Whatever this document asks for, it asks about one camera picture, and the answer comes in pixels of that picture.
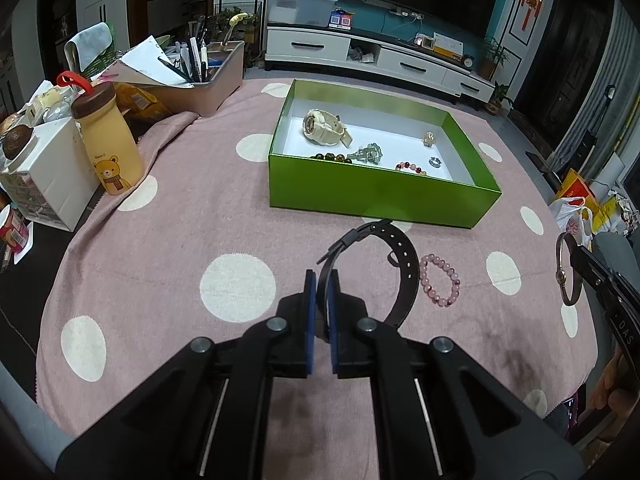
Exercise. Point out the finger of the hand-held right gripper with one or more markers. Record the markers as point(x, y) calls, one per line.
point(610, 295)

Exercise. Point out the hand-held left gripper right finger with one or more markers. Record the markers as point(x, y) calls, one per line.
point(334, 320)

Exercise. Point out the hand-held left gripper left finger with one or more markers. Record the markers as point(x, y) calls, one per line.
point(311, 320)

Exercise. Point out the metal bangle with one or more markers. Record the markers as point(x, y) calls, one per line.
point(563, 280)

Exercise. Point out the green cardboard box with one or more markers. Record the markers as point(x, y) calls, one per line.
point(375, 195)

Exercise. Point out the silver green charm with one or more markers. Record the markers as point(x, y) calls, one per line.
point(369, 152)

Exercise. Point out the cream wrist watch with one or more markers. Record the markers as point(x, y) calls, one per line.
point(320, 122)

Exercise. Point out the person's right hand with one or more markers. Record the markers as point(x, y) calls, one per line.
point(612, 385)

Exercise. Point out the grey chair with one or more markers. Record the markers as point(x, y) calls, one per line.
point(612, 255)

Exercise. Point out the white red plastic bag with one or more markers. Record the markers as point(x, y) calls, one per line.
point(570, 215)

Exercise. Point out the yellow red paper bag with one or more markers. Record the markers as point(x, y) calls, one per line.
point(575, 185)

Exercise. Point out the pink polka dot tablecloth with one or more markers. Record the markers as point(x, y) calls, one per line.
point(200, 200)

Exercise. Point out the small potted plant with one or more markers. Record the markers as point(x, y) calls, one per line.
point(499, 100)

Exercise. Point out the dark door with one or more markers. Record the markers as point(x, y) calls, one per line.
point(565, 55)

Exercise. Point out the pink desk organizer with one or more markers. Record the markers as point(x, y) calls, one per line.
point(220, 85)

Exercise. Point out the tall potted plant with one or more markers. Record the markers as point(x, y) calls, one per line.
point(495, 57)

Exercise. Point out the yellow bear bottle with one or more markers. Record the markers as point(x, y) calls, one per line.
point(107, 145)

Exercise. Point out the black alarm clock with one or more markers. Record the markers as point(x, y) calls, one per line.
point(468, 61)

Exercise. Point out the white tv cabinet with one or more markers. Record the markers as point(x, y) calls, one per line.
point(305, 45)

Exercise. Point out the orange snack packets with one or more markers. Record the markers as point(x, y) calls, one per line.
point(142, 102)

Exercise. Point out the bunch of pens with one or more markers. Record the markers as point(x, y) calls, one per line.
point(195, 60)

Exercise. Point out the white drawer organizer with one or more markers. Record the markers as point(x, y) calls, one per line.
point(55, 180)

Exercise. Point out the small white device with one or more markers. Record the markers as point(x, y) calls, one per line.
point(424, 41)

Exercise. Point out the yellow white box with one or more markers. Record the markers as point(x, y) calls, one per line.
point(446, 46)

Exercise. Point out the white paper sheet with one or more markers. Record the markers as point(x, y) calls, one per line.
point(150, 60)

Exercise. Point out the leafy plant in black stand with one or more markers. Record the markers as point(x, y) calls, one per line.
point(235, 20)

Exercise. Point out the yellow-tipped stick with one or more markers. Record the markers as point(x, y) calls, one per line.
point(239, 19)

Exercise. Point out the clear storage box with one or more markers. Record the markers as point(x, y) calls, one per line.
point(297, 10)

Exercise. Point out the white power strip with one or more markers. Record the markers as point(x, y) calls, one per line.
point(410, 13)

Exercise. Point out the brown round object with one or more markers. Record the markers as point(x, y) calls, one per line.
point(17, 142)

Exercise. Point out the grey cloth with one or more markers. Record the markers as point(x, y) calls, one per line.
point(90, 42)

